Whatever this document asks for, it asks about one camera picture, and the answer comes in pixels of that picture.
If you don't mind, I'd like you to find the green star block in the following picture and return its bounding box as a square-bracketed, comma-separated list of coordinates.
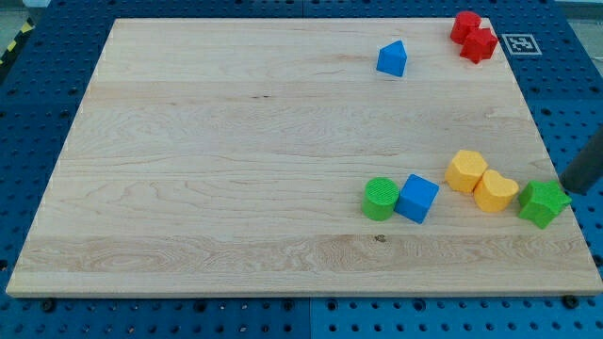
[518, 180, 572, 230]

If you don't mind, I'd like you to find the blue cube block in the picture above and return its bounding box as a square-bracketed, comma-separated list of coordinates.
[394, 174, 439, 224]

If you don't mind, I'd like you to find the red star block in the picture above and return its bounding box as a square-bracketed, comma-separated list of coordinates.
[460, 28, 498, 64]

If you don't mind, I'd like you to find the green cylinder block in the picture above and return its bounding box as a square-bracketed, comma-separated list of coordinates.
[361, 177, 399, 221]

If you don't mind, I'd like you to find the wooden board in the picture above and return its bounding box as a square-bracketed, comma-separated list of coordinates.
[7, 18, 602, 298]

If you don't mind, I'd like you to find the blue triangular prism block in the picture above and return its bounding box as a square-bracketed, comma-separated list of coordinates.
[376, 40, 407, 77]

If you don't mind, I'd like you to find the yellow hexagon block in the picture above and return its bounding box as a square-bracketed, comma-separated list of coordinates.
[445, 150, 489, 193]

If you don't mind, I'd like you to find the yellow heart block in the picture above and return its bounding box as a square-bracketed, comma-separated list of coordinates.
[473, 169, 519, 213]

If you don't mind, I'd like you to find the red cylinder block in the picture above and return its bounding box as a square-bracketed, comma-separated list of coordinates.
[449, 10, 481, 44]

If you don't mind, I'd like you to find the white fiducial marker tag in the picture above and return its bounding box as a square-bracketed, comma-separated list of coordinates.
[501, 33, 542, 56]

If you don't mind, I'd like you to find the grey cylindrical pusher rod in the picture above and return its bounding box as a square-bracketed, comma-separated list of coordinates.
[560, 128, 602, 194]

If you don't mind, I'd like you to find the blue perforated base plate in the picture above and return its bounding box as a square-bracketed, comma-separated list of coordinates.
[1, 1, 602, 338]

